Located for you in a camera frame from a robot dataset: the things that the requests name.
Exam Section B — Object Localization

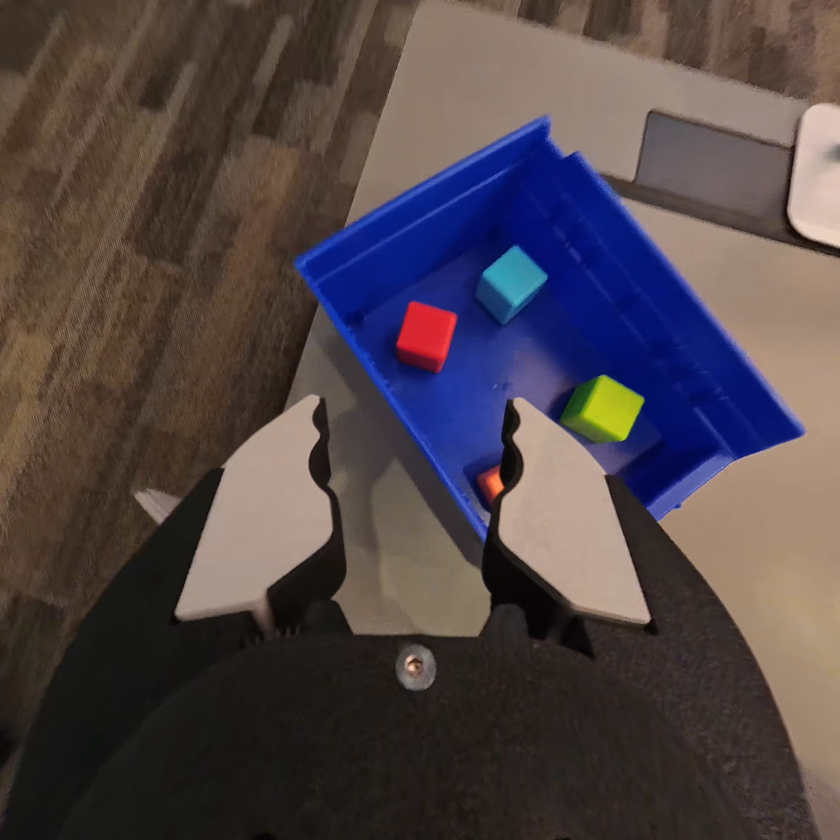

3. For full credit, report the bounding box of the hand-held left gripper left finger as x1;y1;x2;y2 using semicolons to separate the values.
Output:
174;395;347;641

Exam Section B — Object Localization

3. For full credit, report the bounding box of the green cube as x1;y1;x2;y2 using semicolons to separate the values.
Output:
560;374;646;444

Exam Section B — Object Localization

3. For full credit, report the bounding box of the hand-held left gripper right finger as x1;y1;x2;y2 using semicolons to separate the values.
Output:
482;397;652;641

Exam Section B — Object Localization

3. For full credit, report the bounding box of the dark rectangular table pad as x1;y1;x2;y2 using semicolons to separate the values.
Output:
633;110;796;221

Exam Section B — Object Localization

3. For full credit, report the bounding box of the red cube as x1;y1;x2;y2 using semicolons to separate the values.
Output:
395;301;459;374

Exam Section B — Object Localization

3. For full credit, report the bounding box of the blue plastic bin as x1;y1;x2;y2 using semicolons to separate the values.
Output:
294;115;807;542

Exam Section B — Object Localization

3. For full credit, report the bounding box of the white document stand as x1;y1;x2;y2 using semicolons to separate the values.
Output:
786;104;840;250

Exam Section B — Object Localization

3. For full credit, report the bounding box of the light blue cube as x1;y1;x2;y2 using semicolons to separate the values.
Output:
476;245;550;326

